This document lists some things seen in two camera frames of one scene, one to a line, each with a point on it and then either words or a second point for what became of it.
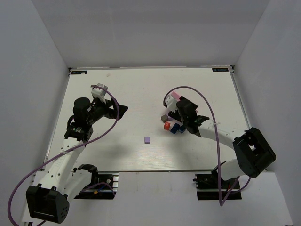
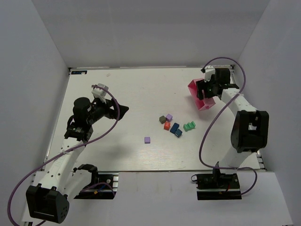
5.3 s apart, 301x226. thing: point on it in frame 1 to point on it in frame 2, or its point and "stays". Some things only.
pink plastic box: [176, 95] to [202, 104]
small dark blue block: [181, 129] to [178, 133]
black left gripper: [112, 108] stays
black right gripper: [176, 116] to [201, 89]
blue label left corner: [78, 72] stays
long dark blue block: [175, 128] stays
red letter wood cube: [167, 125] stays
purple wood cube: [147, 140] stays
